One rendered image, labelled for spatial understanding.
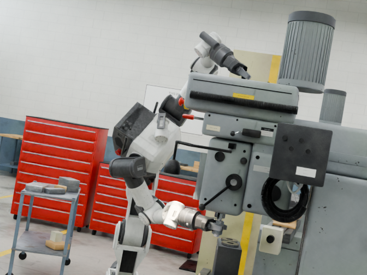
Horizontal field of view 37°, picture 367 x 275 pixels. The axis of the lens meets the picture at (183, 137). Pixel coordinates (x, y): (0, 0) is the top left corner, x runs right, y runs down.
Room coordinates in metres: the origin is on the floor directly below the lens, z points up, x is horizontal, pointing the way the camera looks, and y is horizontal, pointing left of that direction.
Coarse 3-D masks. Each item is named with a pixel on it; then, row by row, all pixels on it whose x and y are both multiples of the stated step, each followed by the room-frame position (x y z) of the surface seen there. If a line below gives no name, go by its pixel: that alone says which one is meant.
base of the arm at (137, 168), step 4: (112, 160) 2.68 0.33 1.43; (132, 160) 2.62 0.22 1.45; (136, 160) 2.62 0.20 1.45; (140, 160) 2.65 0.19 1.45; (144, 160) 2.68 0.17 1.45; (132, 164) 2.60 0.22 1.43; (136, 164) 2.62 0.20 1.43; (140, 164) 2.65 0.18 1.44; (144, 164) 2.68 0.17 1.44; (132, 168) 2.60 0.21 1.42; (136, 168) 2.62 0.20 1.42; (140, 168) 2.65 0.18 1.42; (144, 168) 2.67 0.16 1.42; (132, 172) 2.60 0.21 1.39; (136, 172) 2.61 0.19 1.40; (140, 172) 2.64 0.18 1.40; (144, 172) 2.67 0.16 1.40; (112, 176) 2.68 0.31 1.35; (136, 176) 2.61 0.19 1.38; (140, 176) 2.64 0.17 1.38
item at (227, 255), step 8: (224, 240) 2.86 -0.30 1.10; (232, 240) 2.87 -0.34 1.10; (216, 248) 2.89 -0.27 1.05; (224, 248) 2.74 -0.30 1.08; (232, 248) 2.74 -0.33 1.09; (240, 248) 2.76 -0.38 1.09; (216, 256) 2.75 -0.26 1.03; (224, 256) 2.74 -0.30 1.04; (232, 256) 2.73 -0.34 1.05; (240, 256) 2.73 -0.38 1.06; (216, 264) 2.74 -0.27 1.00; (224, 264) 2.74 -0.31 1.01; (232, 264) 2.73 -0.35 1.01; (216, 272) 2.74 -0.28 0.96; (224, 272) 2.73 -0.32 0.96; (232, 272) 2.73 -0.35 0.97
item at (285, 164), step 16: (288, 128) 2.01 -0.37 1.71; (304, 128) 2.00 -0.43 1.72; (320, 128) 1.99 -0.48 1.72; (288, 144) 2.01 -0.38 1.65; (304, 144) 2.00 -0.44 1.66; (320, 144) 1.98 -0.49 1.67; (272, 160) 2.02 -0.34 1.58; (288, 160) 2.01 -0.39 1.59; (304, 160) 1.99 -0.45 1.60; (320, 160) 1.98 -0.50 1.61; (272, 176) 2.02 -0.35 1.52; (288, 176) 2.00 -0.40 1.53; (304, 176) 1.99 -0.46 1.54; (320, 176) 1.98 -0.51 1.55
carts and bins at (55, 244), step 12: (60, 180) 5.55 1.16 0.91; (72, 180) 5.45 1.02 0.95; (24, 192) 4.97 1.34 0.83; (36, 192) 5.07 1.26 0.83; (48, 192) 5.09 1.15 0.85; (60, 192) 5.20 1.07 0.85; (72, 192) 5.44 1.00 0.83; (72, 204) 5.03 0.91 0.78; (72, 216) 5.03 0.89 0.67; (72, 228) 5.78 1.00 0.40; (24, 240) 5.31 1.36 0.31; (36, 240) 5.39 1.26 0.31; (48, 240) 5.26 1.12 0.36; (60, 240) 5.27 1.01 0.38; (12, 252) 4.97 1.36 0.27; (24, 252) 5.72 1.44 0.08; (36, 252) 4.99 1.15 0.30; (48, 252) 5.02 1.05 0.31; (60, 252) 5.09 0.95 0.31; (12, 264) 4.97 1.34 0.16
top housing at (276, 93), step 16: (192, 80) 2.34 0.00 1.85; (208, 80) 2.32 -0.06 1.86; (224, 80) 2.31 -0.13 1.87; (240, 80) 2.30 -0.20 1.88; (240, 96) 2.29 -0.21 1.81; (256, 96) 2.28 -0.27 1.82; (272, 96) 2.27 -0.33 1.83; (288, 96) 2.25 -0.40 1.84; (224, 112) 2.31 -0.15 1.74; (240, 112) 2.29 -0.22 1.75; (256, 112) 2.28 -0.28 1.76; (272, 112) 2.26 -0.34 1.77
